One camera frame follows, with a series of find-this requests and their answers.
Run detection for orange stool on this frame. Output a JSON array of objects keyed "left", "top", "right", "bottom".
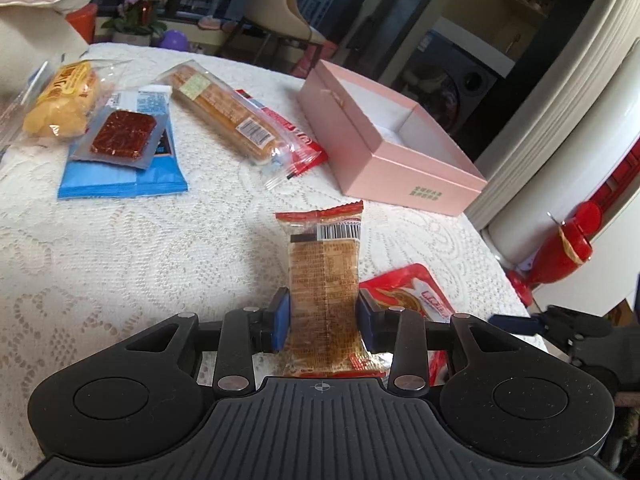
[{"left": 65, "top": 2, "right": 98, "bottom": 46}]

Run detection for dark washing machine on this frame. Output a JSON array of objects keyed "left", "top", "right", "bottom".
[{"left": 390, "top": 30, "right": 501, "bottom": 136}]

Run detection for pink cardboard box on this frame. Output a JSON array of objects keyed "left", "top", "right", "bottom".
[{"left": 297, "top": 59, "right": 488, "bottom": 217}]

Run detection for beige chair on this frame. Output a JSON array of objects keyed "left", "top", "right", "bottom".
[{"left": 220, "top": 0, "right": 331, "bottom": 68}]

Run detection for clear packet of red-brown jerky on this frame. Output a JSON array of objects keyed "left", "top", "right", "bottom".
[{"left": 70, "top": 106, "right": 171, "bottom": 170}]

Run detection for red gourd ornament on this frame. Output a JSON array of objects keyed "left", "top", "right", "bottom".
[{"left": 507, "top": 200, "right": 603, "bottom": 306}]

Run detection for brown cake packet red ends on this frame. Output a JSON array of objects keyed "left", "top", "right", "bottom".
[{"left": 275, "top": 200, "right": 388, "bottom": 378}]

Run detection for red stool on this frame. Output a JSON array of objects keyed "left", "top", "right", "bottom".
[{"left": 290, "top": 45, "right": 326, "bottom": 79}]

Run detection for red and white snack packet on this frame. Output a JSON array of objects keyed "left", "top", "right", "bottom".
[{"left": 234, "top": 88, "right": 329, "bottom": 177}]

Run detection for dark framed door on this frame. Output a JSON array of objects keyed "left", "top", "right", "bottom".
[{"left": 350, "top": 0, "right": 441, "bottom": 81}]

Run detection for white cabinet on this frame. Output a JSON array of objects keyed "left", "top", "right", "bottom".
[{"left": 465, "top": 0, "right": 640, "bottom": 321}]

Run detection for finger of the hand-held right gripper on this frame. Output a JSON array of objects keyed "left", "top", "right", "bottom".
[{"left": 488, "top": 305, "right": 613, "bottom": 348}]

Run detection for cream cushion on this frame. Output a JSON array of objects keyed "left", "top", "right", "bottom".
[{"left": 0, "top": 2, "right": 91, "bottom": 106}]

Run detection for purple orchid plant in pot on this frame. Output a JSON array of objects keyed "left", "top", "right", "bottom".
[{"left": 100, "top": 0, "right": 178, "bottom": 47}]

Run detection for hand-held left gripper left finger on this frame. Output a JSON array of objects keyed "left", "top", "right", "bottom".
[{"left": 120, "top": 287, "right": 292, "bottom": 393}]

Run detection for flat red snack packet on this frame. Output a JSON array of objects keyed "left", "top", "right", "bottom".
[{"left": 359, "top": 262, "right": 457, "bottom": 386}]

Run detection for blue and white snack packet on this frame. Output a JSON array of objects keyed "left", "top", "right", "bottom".
[{"left": 57, "top": 85, "right": 189, "bottom": 200}]

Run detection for long clear biscuit packet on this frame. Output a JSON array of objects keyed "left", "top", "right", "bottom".
[{"left": 155, "top": 60, "right": 301, "bottom": 192}]

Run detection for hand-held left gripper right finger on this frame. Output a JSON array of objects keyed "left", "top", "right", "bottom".
[{"left": 354, "top": 291, "right": 521, "bottom": 391}]

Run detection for clear packet of yellow snacks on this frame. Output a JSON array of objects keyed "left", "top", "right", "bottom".
[{"left": 22, "top": 57, "right": 133, "bottom": 143}]

